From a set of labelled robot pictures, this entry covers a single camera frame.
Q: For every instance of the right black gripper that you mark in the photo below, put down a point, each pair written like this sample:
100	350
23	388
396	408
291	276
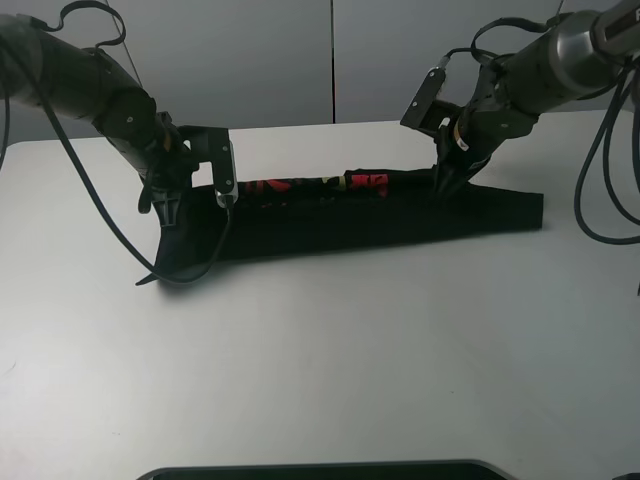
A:
482	126

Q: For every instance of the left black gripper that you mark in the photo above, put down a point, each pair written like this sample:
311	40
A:
169	161

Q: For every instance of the black printed t-shirt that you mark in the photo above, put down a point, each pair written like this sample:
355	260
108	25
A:
360	209

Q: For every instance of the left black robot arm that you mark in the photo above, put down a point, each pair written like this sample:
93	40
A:
89	85

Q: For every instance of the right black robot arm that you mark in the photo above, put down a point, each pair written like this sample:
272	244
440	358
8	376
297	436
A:
576	56

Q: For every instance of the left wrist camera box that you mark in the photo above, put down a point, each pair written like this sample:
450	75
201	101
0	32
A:
213	145

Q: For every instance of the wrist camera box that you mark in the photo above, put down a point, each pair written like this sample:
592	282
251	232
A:
213	145
427	111

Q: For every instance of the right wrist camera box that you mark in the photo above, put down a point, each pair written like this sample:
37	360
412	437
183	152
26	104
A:
427	111

